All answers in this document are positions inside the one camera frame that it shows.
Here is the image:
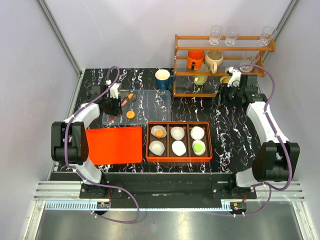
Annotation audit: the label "wooden dish rack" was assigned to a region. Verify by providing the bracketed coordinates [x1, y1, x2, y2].
[173, 34, 276, 98]

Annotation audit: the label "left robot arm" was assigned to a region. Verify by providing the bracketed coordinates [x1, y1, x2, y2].
[51, 83, 122, 198]

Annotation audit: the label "orange flower cookie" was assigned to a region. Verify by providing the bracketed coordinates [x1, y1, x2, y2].
[154, 129, 165, 138]

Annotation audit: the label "yellow round cookie bottom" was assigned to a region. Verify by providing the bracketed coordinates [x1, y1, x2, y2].
[126, 110, 136, 120]

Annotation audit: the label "clear plastic tray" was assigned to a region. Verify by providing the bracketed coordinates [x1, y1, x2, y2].
[101, 89, 171, 126]

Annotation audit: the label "pale yellow cup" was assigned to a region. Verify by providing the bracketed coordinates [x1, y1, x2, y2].
[194, 75, 209, 86]

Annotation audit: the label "green round cookie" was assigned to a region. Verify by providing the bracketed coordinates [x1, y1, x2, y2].
[193, 143, 203, 153]

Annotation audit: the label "clear glass lower shelf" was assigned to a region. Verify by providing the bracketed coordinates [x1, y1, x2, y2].
[239, 51, 260, 73]

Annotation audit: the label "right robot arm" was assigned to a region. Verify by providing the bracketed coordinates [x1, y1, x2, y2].
[218, 74, 300, 199]

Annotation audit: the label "orange compartment cookie box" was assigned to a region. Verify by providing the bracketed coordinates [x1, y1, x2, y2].
[146, 121, 213, 163]

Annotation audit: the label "clear glass far left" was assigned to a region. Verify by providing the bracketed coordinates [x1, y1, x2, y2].
[209, 25, 223, 46]

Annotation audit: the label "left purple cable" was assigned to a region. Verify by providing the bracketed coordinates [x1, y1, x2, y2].
[63, 65, 140, 224]

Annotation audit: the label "white paper cup front-middle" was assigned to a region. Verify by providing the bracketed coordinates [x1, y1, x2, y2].
[171, 140, 187, 157]

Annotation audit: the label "white paper cup front-left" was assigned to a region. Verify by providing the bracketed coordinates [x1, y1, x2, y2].
[148, 140, 165, 156]

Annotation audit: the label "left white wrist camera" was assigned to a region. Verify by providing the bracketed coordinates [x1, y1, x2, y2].
[107, 83, 121, 99]

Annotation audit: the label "white paper cup back-right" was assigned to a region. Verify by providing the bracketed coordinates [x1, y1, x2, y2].
[190, 126, 205, 140]

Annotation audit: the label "blue mug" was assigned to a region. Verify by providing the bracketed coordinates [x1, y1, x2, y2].
[155, 69, 176, 90]

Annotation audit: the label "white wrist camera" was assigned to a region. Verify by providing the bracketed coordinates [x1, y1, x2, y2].
[225, 67, 242, 88]
[107, 83, 121, 99]

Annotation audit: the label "white paper cup front-right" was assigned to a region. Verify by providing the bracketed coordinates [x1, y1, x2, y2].
[192, 140, 207, 156]

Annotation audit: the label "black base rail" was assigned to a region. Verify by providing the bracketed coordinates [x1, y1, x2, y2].
[79, 172, 257, 210]

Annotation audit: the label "orange mug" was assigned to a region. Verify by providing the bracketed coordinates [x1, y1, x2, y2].
[187, 50, 205, 71]

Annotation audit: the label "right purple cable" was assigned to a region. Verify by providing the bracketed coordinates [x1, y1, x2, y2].
[204, 63, 295, 217]

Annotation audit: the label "purple cable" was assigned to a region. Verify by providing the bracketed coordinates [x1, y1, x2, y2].
[204, 63, 295, 217]
[63, 65, 140, 224]

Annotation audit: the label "beige mug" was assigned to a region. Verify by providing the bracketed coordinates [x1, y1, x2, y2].
[204, 50, 224, 74]

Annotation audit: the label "orange box lid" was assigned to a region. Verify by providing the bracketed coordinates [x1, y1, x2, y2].
[85, 126, 143, 166]

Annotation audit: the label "yellow mug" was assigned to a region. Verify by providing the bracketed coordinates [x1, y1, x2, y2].
[219, 75, 231, 84]

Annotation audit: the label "clear glass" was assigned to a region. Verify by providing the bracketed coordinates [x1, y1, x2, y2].
[259, 26, 277, 47]
[224, 26, 240, 46]
[209, 25, 223, 46]

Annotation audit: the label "clear glass right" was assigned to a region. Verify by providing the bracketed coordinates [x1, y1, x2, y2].
[259, 26, 277, 47]

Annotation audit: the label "clear glass middle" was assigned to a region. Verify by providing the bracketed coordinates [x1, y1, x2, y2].
[224, 26, 240, 46]

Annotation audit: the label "white paper cup back-middle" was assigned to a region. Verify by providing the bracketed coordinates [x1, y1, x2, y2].
[170, 126, 185, 141]

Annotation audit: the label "white paper cup back-left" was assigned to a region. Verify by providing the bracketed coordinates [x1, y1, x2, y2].
[150, 125, 167, 139]

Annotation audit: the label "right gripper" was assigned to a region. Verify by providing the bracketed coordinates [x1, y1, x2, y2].
[211, 83, 243, 107]

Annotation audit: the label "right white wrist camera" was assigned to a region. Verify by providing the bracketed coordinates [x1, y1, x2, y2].
[225, 67, 242, 88]

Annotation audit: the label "black metal tongs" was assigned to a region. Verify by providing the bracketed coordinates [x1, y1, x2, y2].
[121, 91, 135, 107]

